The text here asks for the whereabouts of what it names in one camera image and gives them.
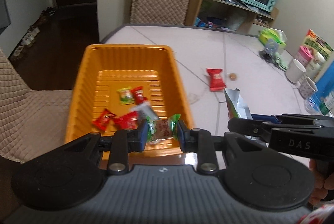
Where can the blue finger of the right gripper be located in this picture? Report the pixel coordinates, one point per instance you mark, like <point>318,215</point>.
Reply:
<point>268,118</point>

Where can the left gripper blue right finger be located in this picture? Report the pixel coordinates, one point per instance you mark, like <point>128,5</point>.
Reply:
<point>186,140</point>

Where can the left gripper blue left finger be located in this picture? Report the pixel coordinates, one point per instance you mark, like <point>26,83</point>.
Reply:
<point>139,137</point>

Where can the green candy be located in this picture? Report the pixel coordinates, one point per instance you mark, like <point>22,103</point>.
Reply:
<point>162,129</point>

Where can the silver clear snack packet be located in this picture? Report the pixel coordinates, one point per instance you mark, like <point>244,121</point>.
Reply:
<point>145,111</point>

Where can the large red snack packet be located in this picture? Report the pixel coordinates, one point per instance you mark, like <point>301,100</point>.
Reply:
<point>216,82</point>

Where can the person's right hand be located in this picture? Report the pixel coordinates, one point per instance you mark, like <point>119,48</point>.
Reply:
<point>322,185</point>

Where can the long red candy wrapper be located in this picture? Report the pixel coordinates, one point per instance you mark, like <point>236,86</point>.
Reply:
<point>128,121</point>

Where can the green silver candy wrapper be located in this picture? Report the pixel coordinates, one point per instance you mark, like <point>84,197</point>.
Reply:
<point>237,107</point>

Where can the water bottle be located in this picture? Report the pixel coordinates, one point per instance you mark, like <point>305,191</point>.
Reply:
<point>320,105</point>

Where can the red candy packet left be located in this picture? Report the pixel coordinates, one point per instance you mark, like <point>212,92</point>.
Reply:
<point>102,121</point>

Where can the small red candy packet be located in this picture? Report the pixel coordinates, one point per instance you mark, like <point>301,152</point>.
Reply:
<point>138,95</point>

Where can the green yellow candy packet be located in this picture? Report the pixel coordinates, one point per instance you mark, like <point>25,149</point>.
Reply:
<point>125,96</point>

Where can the small brown candy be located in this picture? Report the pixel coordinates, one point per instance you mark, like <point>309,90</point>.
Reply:
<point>232,76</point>

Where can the patterned cup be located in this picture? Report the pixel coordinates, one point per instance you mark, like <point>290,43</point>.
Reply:
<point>307,88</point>

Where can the orange plastic basket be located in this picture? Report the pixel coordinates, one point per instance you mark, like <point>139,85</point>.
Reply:
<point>107,69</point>

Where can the green cloth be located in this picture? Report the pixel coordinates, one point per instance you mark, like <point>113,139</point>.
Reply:
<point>280,63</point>

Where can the white mug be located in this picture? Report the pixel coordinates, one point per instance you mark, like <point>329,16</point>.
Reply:
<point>295,71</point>

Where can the grey phone stand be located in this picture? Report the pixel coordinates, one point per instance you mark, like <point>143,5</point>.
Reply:
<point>269,51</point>

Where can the pink lid patterned container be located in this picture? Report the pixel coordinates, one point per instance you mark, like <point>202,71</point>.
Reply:
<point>303,55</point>

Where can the green tissue pack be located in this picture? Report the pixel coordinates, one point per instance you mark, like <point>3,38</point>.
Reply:
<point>277,35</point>

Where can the colourful snack box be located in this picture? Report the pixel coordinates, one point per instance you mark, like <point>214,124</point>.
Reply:
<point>320,52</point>

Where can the beige quilted chair left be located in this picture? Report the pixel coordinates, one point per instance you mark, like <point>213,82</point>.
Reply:
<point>32,122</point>

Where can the wooden shelf unit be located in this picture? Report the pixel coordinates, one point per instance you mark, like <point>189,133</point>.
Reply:
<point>231,15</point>

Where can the white cabinet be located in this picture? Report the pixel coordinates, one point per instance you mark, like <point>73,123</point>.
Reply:
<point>23,14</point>

